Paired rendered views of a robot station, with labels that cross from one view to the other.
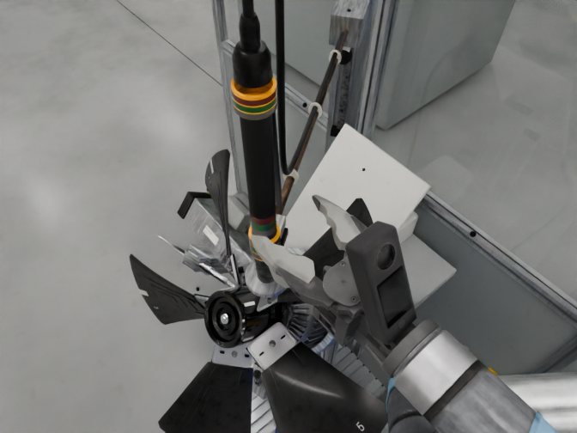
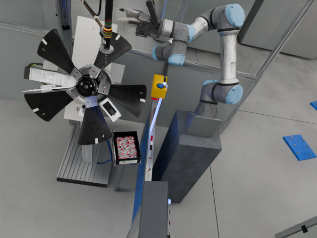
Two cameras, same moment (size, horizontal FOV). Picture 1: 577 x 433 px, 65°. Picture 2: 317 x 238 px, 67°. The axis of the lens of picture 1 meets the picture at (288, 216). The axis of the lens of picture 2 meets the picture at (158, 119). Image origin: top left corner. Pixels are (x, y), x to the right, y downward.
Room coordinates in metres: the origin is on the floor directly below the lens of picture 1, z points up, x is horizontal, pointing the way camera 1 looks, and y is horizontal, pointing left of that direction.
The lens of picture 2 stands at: (-0.43, 0.74, 2.22)
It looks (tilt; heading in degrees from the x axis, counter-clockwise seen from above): 49 degrees down; 298
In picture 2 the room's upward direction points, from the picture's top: 19 degrees clockwise
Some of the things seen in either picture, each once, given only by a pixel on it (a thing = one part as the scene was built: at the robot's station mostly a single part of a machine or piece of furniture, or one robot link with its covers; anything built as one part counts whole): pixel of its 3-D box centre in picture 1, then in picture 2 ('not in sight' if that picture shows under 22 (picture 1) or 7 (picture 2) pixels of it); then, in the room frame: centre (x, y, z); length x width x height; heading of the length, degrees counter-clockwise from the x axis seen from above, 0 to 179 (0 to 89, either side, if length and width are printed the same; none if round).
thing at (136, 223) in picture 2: not in sight; (135, 225); (-0.25, 0.21, 0.39); 0.04 x 0.04 x 0.78; 39
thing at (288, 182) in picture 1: (315, 110); (83, 2); (0.66, -0.05, 1.55); 0.54 x 0.01 x 0.01; 164
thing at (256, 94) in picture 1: (254, 95); not in sight; (0.36, 0.03, 1.81); 0.04 x 0.04 x 0.03
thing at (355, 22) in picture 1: (349, 20); not in sight; (0.97, -0.14, 1.55); 0.10 x 0.07 x 0.08; 164
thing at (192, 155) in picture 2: not in sight; (178, 163); (-0.16, -0.37, 0.50); 0.30 x 0.30 x 1.00; 42
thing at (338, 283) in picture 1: (371, 312); (149, 25); (0.22, -0.09, 1.64); 0.12 x 0.08 x 0.09; 39
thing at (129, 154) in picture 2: not in sight; (126, 148); (0.10, 0.04, 0.84); 0.19 x 0.14 x 0.04; 145
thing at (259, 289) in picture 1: (268, 256); (106, 40); (0.37, 0.03, 1.51); 0.09 x 0.07 x 0.10; 164
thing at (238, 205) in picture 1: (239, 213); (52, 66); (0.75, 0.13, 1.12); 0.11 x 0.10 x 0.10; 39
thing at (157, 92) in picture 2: not in sight; (159, 87); (0.27, -0.42, 1.02); 0.16 x 0.10 x 0.11; 129
